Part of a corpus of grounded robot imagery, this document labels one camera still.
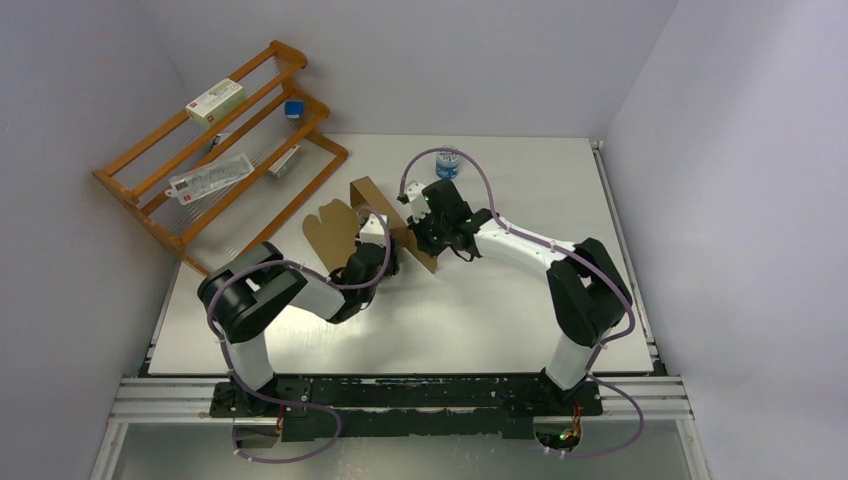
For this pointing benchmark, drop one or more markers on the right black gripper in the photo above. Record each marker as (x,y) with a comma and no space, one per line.
(416,229)

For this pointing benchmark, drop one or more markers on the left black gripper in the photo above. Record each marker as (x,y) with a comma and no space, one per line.
(393,262)

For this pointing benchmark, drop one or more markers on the brown cardboard box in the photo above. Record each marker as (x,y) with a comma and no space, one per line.
(332,231)

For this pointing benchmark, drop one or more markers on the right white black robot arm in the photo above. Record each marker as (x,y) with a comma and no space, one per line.
(588,294)

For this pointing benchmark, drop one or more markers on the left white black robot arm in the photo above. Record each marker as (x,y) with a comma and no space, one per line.
(245,296)

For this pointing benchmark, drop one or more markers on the small grey white box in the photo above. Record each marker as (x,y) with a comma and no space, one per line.
(287,161)

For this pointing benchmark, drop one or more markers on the green white carton box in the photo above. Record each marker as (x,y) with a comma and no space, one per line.
(217,102)

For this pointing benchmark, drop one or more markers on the blue white round jar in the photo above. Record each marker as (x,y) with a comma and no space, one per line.
(448,161)

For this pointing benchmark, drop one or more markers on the orange wooden rack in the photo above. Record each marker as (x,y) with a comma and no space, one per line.
(206,234)

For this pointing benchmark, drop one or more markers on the small blue cube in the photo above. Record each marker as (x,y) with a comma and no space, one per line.
(294,109)

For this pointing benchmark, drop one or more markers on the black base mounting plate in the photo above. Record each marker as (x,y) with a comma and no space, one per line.
(305,408)

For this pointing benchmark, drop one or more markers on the clear plastic packet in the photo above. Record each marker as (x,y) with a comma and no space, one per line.
(208,179)

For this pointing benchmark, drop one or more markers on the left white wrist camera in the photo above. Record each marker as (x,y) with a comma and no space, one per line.
(374,231)

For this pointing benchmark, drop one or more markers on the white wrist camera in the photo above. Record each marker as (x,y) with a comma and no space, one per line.
(414,197)
(374,231)

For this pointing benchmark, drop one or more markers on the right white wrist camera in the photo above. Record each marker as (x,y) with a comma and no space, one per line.
(414,197)

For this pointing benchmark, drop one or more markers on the aluminium frame rails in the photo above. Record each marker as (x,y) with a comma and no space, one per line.
(626,390)

